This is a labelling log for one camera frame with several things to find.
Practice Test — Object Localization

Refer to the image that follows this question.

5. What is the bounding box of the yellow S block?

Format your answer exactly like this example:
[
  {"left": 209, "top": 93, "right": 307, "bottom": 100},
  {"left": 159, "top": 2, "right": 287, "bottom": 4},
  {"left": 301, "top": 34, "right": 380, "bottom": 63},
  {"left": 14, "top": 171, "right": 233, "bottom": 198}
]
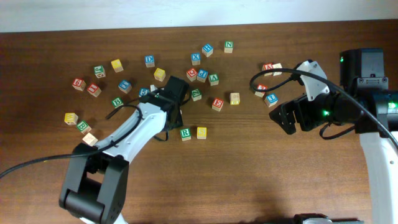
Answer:
[
  {"left": 197, "top": 127, "right": 207, "bottom": 139},
  {"left": 154, "top": 68, "right": 166, "bottom": 82}
]

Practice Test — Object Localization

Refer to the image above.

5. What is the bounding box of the green R block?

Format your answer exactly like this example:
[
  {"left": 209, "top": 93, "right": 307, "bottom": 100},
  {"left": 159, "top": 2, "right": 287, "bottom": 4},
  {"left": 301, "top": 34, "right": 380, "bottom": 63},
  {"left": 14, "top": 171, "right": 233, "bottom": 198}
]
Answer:
[{"left": 180, "top": 128, "right": 192, "bottom": 141}]

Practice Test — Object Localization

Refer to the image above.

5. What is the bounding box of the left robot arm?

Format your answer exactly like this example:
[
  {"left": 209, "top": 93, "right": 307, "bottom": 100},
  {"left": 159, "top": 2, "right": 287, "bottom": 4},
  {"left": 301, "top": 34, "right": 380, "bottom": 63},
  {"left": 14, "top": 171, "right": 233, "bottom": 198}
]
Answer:
[{"left": 58, "top": 77, "right": 189, "bottom": 224}]

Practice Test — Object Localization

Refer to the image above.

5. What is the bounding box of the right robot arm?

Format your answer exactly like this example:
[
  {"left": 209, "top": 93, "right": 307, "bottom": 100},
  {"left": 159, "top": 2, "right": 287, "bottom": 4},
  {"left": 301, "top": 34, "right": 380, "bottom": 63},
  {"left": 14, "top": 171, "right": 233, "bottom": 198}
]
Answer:
[{"left": 269, "top": 49, "right": 397, "bottom": 223}]

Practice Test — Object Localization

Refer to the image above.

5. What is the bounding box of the blue L block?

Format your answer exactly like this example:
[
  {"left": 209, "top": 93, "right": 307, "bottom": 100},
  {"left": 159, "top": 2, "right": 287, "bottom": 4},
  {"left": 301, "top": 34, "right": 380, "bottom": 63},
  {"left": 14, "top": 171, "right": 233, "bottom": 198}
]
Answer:
[{"left": 264, "top": 93, "right": 279, "bottom": 107}]

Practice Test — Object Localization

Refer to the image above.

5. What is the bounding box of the green Z block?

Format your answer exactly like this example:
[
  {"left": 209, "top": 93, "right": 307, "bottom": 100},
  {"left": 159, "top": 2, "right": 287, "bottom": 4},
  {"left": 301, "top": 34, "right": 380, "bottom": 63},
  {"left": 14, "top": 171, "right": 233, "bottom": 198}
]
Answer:
[{"left": 191, "top": 88, "right": 202, "bottom": 101}]

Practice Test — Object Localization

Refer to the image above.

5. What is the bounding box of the blue 5 block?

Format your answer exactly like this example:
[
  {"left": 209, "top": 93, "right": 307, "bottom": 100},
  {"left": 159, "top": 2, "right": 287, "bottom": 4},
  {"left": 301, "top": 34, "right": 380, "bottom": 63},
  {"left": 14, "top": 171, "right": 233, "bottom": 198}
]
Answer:
[{"left": 139, "top": 88, "right": 150, "bottom": 97}]

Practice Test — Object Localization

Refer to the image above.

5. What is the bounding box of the red Q block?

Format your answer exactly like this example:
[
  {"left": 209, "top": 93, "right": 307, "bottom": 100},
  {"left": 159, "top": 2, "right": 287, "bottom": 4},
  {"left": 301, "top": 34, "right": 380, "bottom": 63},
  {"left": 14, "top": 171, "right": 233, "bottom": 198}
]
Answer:
[{"left": 186, "top": 68, "right": 198, "bottom": 82}]

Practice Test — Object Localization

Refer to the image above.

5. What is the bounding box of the red 3 block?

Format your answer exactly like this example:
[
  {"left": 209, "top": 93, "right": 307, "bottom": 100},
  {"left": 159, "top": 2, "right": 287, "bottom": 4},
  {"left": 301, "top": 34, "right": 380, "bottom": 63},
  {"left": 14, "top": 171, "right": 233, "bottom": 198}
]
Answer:
[{"left": 254, "top": 84, "right": 267, "bottom": 98}]

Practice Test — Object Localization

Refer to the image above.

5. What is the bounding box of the blue P block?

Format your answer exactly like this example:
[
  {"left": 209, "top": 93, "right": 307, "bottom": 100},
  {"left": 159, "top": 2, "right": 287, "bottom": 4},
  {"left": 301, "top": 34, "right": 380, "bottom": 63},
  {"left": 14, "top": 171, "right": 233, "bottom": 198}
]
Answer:
[{"left": 197, "top": 69, "right": 208, "bottom": 83}]

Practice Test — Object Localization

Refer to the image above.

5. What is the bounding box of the blue D block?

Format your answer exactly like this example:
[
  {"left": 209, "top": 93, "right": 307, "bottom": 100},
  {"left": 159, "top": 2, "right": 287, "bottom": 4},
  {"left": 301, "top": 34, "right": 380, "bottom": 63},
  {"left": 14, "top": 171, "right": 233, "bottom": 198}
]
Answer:
[{"left": 144, "top": 55, "right": 155, "bottom": 68}]

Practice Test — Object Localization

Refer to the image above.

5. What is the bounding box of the red E block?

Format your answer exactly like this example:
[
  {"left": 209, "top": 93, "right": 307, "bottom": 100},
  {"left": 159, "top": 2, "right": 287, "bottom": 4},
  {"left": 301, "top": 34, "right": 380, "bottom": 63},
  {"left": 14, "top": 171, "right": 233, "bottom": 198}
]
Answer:
[{"left": 211, "top": 98, "right": 224, "bottom": 111}]

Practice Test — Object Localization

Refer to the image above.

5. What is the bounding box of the blue T block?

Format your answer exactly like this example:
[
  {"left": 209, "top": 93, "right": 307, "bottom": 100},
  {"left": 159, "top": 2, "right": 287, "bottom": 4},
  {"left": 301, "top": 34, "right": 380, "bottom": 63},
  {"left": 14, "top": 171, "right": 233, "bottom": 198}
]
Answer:
[{"left": 118, "top": 80, "right": 132, "bottom": 94}]

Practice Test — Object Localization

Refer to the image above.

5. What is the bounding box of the green V block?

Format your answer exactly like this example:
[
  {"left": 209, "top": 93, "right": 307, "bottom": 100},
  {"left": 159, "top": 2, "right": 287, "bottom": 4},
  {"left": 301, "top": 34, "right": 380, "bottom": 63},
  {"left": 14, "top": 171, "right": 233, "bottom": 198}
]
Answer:
[{"left": 208, "top": 73, "right": 220, "bottom": 86}]

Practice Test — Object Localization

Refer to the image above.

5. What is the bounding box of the blue X block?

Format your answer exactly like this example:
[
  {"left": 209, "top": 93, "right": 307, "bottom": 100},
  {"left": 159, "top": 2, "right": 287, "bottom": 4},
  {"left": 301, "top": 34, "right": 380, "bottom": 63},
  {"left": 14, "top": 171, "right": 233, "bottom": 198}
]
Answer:
[{"left": 191, "top": 53, "right": 201, "bottom": 66}]

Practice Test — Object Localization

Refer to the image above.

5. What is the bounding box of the plain white block right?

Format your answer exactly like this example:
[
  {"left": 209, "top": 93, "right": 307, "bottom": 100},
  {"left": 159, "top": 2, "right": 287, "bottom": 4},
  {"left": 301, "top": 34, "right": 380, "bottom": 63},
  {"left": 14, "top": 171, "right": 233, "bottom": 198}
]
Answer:
[{"left": 272, "top": 63, "right": 282, "bottom": 76}]

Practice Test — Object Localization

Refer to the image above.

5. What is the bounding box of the red A block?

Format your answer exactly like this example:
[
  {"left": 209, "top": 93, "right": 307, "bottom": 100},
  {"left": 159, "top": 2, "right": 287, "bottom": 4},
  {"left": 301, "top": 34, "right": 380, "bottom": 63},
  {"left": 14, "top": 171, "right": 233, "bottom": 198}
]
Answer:
[{"left": 262, "top": 63, "right": 274, "bottom": 77}]

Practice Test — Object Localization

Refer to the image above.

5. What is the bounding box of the yellow picture block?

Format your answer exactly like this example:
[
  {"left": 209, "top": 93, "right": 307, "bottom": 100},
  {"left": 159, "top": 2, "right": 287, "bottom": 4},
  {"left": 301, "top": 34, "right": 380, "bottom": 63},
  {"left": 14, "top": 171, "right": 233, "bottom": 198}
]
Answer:
[{"left": 229, "top": 93, "right": 240, "bottom": 105}]

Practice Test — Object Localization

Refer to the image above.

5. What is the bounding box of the green B block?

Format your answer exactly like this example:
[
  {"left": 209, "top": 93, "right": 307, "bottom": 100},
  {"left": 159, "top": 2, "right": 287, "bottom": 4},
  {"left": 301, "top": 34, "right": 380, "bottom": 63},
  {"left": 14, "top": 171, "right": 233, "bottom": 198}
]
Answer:
[{"left": 111, "top": 97, "right": 124, "bottom": 108}]

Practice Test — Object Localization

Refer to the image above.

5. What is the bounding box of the blue H block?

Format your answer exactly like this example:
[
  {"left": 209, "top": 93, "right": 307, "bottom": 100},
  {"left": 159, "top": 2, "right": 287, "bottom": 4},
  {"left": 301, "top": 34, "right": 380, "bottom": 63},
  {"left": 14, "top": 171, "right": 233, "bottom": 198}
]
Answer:
[{"left": 202, "top": 44, "right": 214, "bottom": 57}]

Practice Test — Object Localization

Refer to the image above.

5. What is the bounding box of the yellow block upper left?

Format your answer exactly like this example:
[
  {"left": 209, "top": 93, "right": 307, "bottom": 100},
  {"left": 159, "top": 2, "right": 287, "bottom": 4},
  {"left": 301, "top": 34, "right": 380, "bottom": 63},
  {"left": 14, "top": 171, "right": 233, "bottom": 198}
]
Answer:
[{"left": 111, "top": 59, "right": 124, "bottom": 73}]

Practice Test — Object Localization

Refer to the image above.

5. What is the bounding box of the green J block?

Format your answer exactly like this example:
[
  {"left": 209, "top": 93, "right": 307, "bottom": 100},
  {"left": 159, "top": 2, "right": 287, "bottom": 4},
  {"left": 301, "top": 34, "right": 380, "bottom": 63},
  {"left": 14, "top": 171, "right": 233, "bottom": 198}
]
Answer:
[{"left": 93, "top": 65, "right": 106, "bottom": 78}]

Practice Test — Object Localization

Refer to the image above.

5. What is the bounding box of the red 1 block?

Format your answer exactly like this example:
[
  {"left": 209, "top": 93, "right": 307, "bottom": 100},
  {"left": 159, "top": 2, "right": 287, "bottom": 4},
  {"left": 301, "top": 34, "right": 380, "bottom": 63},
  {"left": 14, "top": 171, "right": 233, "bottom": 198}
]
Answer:
[{"left": 87, "top": 83, "right": 101, "bottom": 97}]

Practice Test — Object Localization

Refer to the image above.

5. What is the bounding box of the green N block top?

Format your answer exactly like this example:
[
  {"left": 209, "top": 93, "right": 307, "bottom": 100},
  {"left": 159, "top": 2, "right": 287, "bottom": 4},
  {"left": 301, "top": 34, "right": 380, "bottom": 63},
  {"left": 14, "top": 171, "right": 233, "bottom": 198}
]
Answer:
[{"left": 224, "top": 41, "right": 234, "bottom": 54}]

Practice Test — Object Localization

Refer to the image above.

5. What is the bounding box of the plain wooden block left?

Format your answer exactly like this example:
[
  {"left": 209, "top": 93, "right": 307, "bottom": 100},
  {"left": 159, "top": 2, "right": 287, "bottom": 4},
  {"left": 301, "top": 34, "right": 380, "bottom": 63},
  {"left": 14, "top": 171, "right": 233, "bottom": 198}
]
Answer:
[{"left": 82, "top": 133, "right": 98, "bottom": 146}]

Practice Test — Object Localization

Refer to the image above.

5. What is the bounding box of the green E block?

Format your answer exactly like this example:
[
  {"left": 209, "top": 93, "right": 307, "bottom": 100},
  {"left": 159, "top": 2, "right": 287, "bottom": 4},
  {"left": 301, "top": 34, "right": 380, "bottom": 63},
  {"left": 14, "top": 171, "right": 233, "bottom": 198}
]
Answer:
[{"left": 76, "top": 120, "right": 91, "bottom": 135}]

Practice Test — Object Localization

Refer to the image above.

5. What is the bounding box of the red 6 block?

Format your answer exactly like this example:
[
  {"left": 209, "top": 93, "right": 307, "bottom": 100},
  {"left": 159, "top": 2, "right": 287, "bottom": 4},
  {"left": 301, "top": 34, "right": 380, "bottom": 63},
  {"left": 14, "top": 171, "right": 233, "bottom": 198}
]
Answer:
[{"left": 72, "top": 78, "right": 86, "bottom": 91}]

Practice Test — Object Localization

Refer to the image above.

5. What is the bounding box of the yellow W block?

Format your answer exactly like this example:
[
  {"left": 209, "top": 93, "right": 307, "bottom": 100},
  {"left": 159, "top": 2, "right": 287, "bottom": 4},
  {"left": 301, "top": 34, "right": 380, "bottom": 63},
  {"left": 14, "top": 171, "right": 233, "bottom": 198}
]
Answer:
[{"left": 64, "top": 113, "right": 78, "bottom": 125}]

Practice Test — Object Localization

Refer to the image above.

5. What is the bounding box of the left black cable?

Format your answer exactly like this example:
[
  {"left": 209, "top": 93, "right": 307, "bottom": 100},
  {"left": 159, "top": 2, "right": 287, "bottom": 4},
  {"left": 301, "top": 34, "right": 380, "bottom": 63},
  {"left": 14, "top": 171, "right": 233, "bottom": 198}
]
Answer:
[{"left": 0, "top": 93, "right": 170, "bottom": 180}]

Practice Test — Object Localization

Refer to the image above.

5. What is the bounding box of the black cable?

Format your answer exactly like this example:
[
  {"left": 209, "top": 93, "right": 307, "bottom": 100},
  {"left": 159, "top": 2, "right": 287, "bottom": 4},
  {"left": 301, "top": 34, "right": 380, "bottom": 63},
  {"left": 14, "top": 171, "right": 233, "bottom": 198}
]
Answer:
[
  {"left": 249, "top": 68, "right": 398, "bottom": 149},
  {"left": 0, "top": 93, "right": 170, "bottom": 180}
]

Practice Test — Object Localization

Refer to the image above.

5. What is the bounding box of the right black cable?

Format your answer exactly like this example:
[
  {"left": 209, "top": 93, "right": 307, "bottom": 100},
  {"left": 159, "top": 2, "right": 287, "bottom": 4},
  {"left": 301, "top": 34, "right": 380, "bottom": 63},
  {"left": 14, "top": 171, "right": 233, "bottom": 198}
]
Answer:
[{"left": 249, "top": 68, "right": 398, "bottom": 149}]

